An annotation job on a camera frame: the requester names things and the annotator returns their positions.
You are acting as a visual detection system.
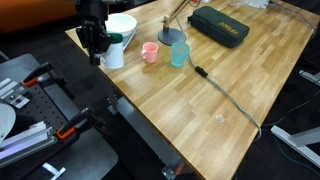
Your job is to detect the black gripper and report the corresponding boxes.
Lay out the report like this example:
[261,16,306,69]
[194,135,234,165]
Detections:
[75,0,114,67]

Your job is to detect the white cup with green rim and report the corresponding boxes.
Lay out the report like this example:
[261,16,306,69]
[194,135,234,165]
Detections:
[100,32,125,70]

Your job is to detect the teal translucent cup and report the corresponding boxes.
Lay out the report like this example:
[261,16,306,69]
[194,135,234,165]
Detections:
[170,41,191,68]

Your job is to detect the white kitchen scale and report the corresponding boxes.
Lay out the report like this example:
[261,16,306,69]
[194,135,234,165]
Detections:
[121,29,137,52]

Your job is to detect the white bowl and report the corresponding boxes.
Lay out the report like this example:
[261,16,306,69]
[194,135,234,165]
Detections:
[104,13,138,38]

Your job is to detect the pink mug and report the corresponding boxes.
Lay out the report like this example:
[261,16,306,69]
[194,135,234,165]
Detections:
[140,41,159,64]

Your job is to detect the black clamp with orange trigger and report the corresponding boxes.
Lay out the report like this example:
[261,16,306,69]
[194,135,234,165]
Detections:
[20,61,68,88]
[55,106,108,140]

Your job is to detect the orange floor mat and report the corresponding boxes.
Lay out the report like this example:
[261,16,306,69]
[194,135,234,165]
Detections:
[0,0,79,34]

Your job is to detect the dark green zip case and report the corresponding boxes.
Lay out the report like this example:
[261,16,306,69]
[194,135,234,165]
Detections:
[187,5,251,49]

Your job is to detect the white tape piece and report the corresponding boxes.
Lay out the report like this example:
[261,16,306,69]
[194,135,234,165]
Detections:
[42,162,67,180]

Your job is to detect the small clear plastic piece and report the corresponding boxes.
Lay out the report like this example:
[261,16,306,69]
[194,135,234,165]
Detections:
[215,113,226,124]

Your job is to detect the white metal floor leg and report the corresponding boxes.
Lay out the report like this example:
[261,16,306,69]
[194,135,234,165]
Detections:
[298,69,320,87]
[270,124,320,168]

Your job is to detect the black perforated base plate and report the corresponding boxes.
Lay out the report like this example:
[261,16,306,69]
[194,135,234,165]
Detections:
[0,53,119,180]

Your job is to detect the grey metal table frame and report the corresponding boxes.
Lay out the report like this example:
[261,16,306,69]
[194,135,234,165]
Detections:
[106,94,193,180]

